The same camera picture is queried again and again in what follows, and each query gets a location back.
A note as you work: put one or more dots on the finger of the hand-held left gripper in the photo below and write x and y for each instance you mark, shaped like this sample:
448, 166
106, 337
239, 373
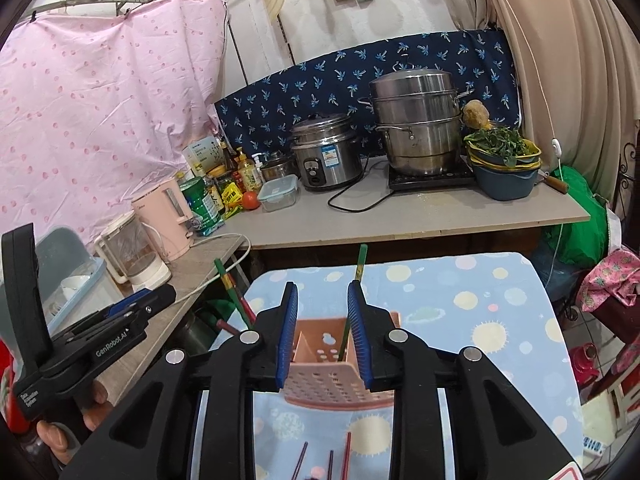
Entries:
95, 327
145, 300

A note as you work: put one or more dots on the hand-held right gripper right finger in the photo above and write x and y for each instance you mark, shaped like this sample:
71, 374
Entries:
359, 335

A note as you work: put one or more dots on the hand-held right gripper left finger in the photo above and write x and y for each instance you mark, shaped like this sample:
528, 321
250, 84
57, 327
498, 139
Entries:
286, 335

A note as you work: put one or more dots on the red chopstick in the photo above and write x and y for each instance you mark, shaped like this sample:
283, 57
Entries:
245, 310
346, 455

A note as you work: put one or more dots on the pink perforated utensil basket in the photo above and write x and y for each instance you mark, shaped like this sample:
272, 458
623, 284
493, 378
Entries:
325, 382

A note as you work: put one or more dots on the green chopstick with gold band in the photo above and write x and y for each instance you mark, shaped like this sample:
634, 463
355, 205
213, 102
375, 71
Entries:
222, 272
361, 258

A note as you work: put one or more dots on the person's left hand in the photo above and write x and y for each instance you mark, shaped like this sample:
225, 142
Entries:
55, 435

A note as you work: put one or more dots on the glass electric kettle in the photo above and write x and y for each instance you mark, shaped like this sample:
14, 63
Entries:
132, 255

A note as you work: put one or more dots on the wood-grain side shelf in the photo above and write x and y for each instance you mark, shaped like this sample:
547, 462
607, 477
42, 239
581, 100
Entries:
190, 280

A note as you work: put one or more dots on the pale plastic storage bin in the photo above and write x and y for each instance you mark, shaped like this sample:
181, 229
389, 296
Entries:
65, 260

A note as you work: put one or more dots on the pink electric kettle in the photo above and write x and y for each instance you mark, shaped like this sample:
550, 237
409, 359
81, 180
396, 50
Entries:
162, 220

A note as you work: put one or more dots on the light blue dotted tablecloth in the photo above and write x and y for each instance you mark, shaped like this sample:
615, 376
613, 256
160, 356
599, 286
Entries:
450, 310

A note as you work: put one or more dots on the green tin can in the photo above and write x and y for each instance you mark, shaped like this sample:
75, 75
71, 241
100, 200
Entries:
202, 205

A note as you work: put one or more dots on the grey countertop board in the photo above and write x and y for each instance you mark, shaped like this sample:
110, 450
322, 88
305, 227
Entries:
400, 217

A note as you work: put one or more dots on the purple chopstick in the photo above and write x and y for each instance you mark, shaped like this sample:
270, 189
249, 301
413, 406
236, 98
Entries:
300, 460
330, 466

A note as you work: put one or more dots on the yellow snack packet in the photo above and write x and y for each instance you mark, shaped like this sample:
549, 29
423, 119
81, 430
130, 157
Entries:
232, 200

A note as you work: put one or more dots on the red tomato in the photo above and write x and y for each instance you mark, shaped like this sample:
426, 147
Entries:
251, 200

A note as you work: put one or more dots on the clear container with teal lid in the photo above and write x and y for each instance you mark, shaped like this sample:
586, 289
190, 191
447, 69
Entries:
278, 194

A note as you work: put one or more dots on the white carton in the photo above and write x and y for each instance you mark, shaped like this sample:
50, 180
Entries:
202, 157

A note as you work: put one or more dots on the yellow oil bottle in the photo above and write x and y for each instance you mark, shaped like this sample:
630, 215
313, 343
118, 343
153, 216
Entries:
248, 172

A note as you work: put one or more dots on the dark sauce bottle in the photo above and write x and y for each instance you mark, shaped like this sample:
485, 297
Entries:
228, 156

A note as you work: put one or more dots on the small steel lidded pot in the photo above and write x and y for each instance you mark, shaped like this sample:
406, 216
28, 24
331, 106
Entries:
277, 167

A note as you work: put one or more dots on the black induction cooker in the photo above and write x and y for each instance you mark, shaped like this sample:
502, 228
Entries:
430, 181

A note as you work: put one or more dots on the steel rice cooker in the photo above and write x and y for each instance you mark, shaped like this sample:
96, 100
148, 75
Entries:
327, 155

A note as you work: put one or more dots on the pink dotted curtain cloth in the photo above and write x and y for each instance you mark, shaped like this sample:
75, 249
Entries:
100, 110

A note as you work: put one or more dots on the blue plastic basin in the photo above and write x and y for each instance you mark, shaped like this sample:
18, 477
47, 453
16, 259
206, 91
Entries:
505, 182

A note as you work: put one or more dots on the stacked steel steamer pot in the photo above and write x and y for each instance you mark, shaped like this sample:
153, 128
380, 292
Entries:
417, 120

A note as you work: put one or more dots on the green leafy vegetables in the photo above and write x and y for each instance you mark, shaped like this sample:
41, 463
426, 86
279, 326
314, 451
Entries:
495, 142

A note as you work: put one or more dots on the green plastic bag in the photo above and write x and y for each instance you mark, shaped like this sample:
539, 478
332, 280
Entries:
580, 230

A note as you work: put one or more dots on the tan lumpy object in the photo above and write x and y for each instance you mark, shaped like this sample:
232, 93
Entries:
476, 114

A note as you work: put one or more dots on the yellow plastic basin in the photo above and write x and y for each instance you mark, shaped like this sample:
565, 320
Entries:
530, 152

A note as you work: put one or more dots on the dark blue printed cloth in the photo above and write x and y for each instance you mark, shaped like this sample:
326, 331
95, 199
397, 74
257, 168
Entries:
325, 80

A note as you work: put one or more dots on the pink floral cloth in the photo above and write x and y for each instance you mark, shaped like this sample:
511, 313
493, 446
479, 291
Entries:
615, 280

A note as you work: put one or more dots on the dark metal chair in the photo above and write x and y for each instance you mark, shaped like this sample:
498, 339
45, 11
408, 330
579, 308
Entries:
631, 170

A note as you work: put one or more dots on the beige curtain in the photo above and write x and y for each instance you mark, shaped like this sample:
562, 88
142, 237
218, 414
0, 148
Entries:
575, 60

